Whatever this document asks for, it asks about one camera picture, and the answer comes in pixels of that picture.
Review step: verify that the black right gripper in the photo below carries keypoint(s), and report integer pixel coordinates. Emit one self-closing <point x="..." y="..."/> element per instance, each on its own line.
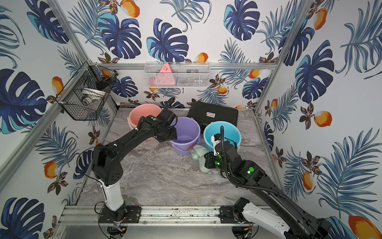
<point x="209" y="157"/>

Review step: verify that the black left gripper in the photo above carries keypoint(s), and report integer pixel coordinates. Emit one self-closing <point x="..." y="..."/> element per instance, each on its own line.
<point x="166" y="133"/>

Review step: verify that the purple plastic bucket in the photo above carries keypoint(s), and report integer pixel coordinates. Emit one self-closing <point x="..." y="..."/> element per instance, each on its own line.
<point x="188" y="135"/>

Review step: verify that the pink plastic bucket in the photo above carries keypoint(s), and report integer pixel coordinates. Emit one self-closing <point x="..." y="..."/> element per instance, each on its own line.
<point x="137" y="123"/>

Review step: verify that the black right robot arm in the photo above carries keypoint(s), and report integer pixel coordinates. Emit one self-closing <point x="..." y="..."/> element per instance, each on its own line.
<point x="289" y="221"/>

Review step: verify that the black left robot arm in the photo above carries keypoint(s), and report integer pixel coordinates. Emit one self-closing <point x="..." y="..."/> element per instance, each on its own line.
<point x="106" y="161"/>

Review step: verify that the black plastic tool case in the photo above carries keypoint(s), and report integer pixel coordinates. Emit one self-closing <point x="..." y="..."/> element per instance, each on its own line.
<point x="205" y="113"/>

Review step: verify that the pink triangular object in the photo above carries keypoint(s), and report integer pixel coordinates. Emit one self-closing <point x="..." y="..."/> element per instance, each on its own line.
<point x="165" y="77"/>

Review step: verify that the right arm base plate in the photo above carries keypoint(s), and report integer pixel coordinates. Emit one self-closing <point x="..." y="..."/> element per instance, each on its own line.
<point x="228" y="215"/>

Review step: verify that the white wire shelf basket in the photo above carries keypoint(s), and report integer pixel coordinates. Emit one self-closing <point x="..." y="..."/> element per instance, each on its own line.
<point x="187" y="74"/>

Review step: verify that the black wire basket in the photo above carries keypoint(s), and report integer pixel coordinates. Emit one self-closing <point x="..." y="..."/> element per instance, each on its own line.
<point x="86" y="93"/>

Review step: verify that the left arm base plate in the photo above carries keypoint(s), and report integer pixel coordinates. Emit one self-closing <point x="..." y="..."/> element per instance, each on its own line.
<point x="125" y="214"/>

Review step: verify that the aluminium front rail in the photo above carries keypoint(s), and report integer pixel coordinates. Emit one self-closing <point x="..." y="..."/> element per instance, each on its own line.
<point x="171" y="216"/>

